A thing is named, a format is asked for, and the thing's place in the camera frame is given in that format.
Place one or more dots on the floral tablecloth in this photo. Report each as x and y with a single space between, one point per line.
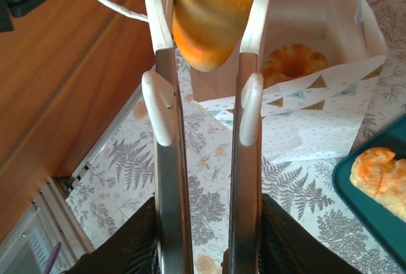
127 166

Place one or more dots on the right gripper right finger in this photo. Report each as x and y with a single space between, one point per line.
245 191

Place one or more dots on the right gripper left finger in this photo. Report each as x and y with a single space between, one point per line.
171 191

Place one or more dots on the white paper bag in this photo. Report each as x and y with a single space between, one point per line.
317 121

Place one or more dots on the aluminium table edge trim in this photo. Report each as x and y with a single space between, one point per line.
109 133

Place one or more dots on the yellow striped croissant bread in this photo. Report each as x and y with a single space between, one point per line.
209 17

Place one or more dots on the scored loaf fake bread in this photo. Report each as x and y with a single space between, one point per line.
377 172

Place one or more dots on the dark teal tray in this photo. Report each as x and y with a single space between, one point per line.
364 210

